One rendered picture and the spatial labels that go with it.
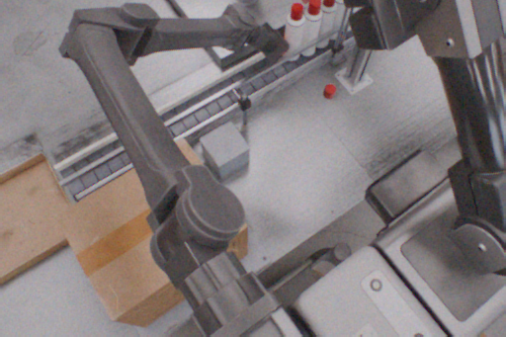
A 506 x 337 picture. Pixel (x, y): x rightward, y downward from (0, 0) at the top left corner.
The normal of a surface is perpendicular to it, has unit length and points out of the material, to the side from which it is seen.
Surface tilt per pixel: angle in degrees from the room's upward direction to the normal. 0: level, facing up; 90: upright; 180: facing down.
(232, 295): 11
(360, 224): 0
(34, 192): 0
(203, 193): 42
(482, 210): 90
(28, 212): 0
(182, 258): 48
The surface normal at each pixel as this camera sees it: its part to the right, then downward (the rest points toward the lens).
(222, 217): 0.56, -0.66
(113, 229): 0.01, -0.42
